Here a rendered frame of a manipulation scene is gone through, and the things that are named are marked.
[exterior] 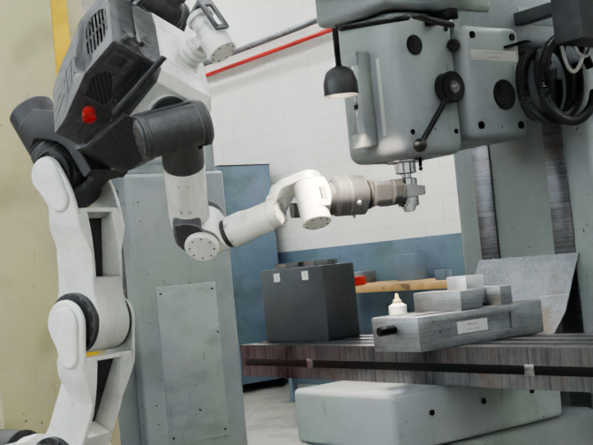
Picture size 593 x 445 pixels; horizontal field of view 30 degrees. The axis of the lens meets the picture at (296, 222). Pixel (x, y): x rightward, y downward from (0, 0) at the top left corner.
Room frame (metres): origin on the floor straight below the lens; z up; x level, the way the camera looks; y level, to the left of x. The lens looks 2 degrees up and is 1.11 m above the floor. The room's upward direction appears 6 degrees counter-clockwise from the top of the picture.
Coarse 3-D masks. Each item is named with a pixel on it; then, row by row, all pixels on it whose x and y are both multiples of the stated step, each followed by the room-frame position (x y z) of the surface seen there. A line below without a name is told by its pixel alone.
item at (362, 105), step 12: (348, 60) 2.42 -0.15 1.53; (360, 60) 2.41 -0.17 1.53; (360, 72) 2.40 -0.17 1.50; (360, 84) 2.40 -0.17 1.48; (360, 96) 2.40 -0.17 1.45; (372, 96) 2.42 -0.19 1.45; (360, 108) 2.40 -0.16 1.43; (372, 108) 2.42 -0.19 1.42; (360, 120) 2.41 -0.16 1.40; (372, 120) 2.42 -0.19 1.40; (360, 132) 2.41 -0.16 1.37; (372, 132) 2.41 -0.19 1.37; (360, 144) 2.41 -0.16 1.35; (372, 144) 2.41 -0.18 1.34
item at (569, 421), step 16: (560, 416) 2.52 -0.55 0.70; (576, 416) 2.54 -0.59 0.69; (592, 416) 2.57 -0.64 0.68; (496, 432) 2.40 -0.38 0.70; (512, 432) 2.42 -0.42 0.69; (528, 432) 2.44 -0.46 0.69; (544, 432) 2.48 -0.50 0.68; (560, 432) 2.51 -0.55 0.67; (576, 432) 2.54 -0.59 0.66; (592, 432) 2.57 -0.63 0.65
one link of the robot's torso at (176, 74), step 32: (96, 0) 2.41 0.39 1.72; (96, 32) 2.47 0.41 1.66; (128, 32) 2.34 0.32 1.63; (160, 32) 2.44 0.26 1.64; (64, 64) 2.48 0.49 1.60; (96, 64) 2.30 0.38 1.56; (128, 64) 2.31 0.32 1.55; (160, 64) 2.28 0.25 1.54; (192, 64) 2.44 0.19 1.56; (64, 96) 2.43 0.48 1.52; (96, 96) 2.36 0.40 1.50; (128, 96) 2.33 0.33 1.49; (160, 96) 2.35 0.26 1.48; (192, 96) 2.38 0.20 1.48; (64, 128) 2.41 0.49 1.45; (96, 128) 2.42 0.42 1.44; (128, 128) 2.41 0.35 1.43; (128, 160) 2.50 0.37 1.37
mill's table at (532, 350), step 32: (256, 352) 2.83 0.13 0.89; (288, 352) 2.72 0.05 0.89; (320, 352) 2.61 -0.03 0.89; (352, 352) 2.51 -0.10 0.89; (384, 352) 2.42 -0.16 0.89; (416, 352) 2.34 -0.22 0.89; (448, 352) 2.26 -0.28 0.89; (480, 352) 2.19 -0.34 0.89; (512, 352) 2.12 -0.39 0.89; (544, 352) 2.06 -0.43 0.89; (576, 352) 2.00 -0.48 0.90; (448, 384) 2.27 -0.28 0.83; (480, 384) 2.20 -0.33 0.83; (512, 384) 2.13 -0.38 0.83; (544, 384) 2.06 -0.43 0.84; (576, 384) 2.00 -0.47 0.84
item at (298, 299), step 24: (288, 264) 2.84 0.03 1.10; (312, 264) 2.78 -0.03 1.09; (336, 264) 2.77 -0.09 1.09; (264, 288) 2.88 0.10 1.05; (288, 288) 2.82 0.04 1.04; (312, 288) 2.76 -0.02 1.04; (336, 288) 2.77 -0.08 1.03; (288, 312) 2.82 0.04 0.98; (312, 312) 2.76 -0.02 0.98; (336, 312) 2.76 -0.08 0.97; (288, 336) 2.83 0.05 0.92; (312, 336) 2.77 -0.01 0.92; (336, 336) 2.75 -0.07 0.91
